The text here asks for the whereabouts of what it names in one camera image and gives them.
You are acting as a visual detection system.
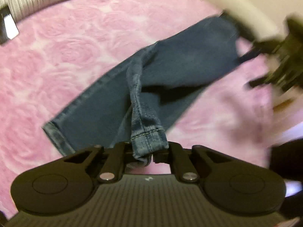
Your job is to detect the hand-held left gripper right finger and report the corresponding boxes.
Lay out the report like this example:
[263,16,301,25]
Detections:
[153,142,237,184]

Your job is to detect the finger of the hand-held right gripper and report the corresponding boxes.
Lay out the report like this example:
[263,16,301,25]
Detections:
[219,11,286,51]
[247,72,286,88]

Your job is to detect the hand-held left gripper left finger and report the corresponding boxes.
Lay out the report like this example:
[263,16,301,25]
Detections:
[63,142,130,184]

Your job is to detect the blue jeans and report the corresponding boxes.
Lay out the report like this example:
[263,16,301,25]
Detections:
[42,12,264,167]

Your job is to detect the pink rose blanket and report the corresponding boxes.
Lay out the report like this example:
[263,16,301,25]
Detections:
[0,0,286,219]

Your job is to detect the black phone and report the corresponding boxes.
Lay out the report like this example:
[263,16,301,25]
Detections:
[0,5,20,46]

